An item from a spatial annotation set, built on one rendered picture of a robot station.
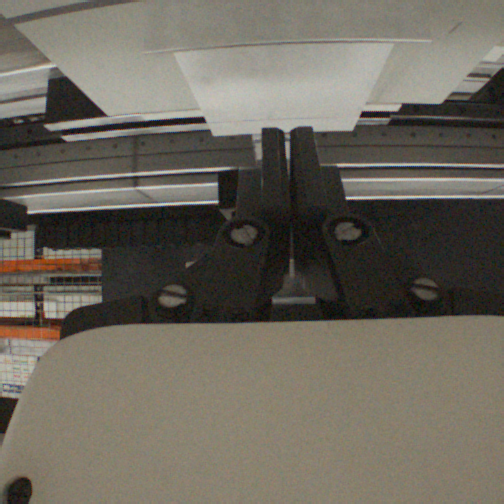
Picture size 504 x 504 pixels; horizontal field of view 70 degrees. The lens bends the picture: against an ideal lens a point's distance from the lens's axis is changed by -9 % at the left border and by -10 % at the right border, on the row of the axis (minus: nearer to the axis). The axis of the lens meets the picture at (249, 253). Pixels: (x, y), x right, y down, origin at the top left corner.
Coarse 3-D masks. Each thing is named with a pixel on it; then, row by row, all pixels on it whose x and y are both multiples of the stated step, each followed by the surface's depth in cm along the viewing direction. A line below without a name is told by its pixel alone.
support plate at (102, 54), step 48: (0, 0) 10; (48, 0) 11; (432, 0) 11; (480, 0) 11; (48, 48) 13; (96, 48) 14; (432, 48) 14; (480, 48) 14; (96, 96) 18; (144, 96) 18; (192, 96) 19; (384, 96) 19; (432, 96) 19
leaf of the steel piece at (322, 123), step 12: (252, 120) 22; (264, 120) 22; (276, 120) 22; (288, 120) 22; (300, 120) 22; (312, 120) 22; (324, 120) 22; (336, 120) 22; (348, 120) 22; (216, 132) 23; (228, 132) 23; (240, 132) 23; (252, 132) 23
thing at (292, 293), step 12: (288, 288) 21; (300, 288) 21; (276, 300) 20; (288, 300) 20; (300, 300) 20; (312, 300) 20; (276, 312) 20; (288, 312) 20; (300, 312) 20; (312, 312) 20
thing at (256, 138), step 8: (256, 136) 24; (288, 136) 24; (256, 144) 25; (288, 144) 25; (256, 152) 27; (288, 152) 27; (256, 160) 29; (288, 160) 29; (288, 168) 31; (224, 176) 39; (232, 176) 39; (288, 176) 33; (224, 184) 39; (232, 184) 39; (224, 192) 39; (232, 192) 39; (224, 200) 39; (232, 200) 39; (224, 208) 39; (232, 208) 39; (232, 216) 40
